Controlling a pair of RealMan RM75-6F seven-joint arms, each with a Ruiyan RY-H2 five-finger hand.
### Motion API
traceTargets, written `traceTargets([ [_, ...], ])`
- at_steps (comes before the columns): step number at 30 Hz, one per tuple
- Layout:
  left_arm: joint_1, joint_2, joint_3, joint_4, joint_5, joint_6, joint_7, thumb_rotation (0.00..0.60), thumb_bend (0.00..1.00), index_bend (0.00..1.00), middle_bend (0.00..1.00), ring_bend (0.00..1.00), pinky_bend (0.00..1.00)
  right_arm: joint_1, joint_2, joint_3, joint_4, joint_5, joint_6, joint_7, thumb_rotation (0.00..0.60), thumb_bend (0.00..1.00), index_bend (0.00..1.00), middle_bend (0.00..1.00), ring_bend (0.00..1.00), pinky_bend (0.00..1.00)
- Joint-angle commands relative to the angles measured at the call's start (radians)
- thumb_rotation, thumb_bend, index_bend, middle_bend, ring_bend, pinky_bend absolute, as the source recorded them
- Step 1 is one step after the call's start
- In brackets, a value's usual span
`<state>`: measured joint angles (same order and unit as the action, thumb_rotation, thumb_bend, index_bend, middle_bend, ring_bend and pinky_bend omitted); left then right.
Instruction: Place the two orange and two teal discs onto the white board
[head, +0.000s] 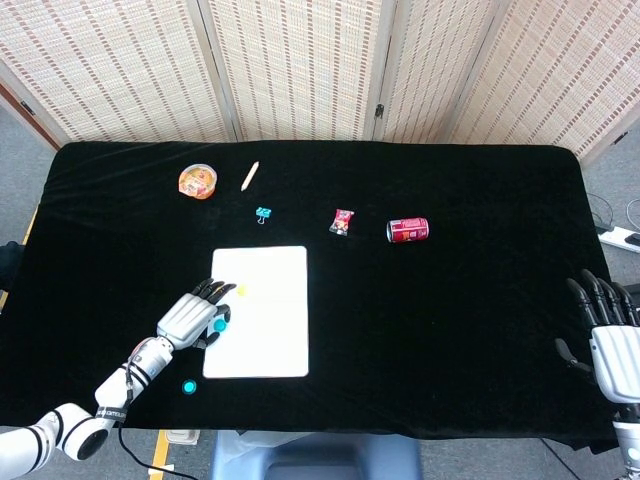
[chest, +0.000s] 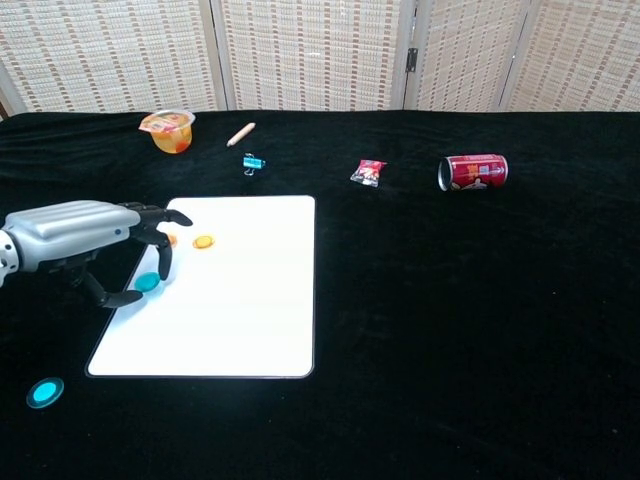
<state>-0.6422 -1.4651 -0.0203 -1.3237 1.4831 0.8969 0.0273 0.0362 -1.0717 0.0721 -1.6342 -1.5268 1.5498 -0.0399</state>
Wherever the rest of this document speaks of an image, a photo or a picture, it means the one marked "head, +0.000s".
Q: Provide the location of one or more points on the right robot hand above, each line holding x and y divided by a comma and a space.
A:
617, 360

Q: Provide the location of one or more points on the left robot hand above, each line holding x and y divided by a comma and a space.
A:
187, 320

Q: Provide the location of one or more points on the cyan disc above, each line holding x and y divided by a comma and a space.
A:
219, 325
189, 386

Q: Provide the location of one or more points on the yellow disc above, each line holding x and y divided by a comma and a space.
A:
242, 290

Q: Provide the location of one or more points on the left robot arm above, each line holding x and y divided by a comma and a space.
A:
112, 387

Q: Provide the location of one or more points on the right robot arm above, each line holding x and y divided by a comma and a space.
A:
629, 440

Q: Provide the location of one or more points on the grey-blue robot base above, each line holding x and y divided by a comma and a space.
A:
315, 457

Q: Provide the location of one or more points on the white magnetic board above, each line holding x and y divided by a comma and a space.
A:
270, 330

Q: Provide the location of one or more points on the small white box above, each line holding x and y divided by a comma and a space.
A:
183, 436

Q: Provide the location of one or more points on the white power strip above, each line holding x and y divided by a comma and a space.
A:
620, 236

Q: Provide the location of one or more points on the teal binder clip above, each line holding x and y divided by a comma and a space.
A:
263, 214

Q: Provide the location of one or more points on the yellow floor tape line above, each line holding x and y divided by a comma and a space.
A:
160, 450

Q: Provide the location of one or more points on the orange jelly cup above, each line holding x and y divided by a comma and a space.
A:
198, 182

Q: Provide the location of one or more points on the white tape strip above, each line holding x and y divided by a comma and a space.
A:
162, 468

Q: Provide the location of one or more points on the wooden pencil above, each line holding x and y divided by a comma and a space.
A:
249, 175

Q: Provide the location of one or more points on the red snack packet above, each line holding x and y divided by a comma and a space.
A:
342, 222

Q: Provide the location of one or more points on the black bulky object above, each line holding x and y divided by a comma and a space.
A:
7, 260

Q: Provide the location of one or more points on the black velvet tablecloth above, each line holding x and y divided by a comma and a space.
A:
425, 325

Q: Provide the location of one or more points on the red soda can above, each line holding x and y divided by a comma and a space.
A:
409, 230

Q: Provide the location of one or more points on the bamboo screen panel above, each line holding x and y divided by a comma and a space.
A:
430, 70
565, 75
295, 65
110, 70

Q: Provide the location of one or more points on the black screen hinge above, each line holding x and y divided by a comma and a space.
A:
27, 107
378, 111

